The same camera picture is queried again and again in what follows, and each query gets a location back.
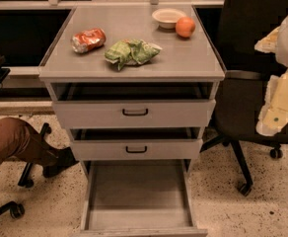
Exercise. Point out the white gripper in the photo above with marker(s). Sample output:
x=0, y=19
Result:
x=273, y=115

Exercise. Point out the green jalapeno chip bag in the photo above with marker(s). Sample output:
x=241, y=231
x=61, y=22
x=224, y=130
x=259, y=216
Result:
x=131, y=52

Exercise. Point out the grey drawer cabinet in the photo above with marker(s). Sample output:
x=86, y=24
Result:
x=191, y=60

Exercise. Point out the bottom grey drawer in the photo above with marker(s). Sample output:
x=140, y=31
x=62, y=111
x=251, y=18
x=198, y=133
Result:
x=138, y=199

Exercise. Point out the grey drawer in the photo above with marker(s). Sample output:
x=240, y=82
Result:
x=136, y=143
x=126, y=105
x=138, y=199

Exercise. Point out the middle grey drawer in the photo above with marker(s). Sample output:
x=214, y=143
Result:
x=136, y=143

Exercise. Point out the top grey drawer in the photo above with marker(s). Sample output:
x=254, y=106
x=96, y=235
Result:
x=126, y=105

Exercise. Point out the black office chair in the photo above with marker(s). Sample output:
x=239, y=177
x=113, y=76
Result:
x=234, y=29

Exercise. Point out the orange fruit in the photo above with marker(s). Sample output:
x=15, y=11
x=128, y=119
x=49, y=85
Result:
x=185, y=27

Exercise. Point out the white paper bowl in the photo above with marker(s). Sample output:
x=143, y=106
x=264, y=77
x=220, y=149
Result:
x=167, y=17

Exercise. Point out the crushed orange soda can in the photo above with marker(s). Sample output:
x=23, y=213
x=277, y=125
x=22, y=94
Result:
x=88, y=40

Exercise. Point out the dark shoe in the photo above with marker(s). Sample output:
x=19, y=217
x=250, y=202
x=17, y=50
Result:
x=64, y=161

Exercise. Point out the person's leg brown trousers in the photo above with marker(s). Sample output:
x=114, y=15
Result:
x=9, y=140

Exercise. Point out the black chair base left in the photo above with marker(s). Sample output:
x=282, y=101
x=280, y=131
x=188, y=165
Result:
x=25, y=175

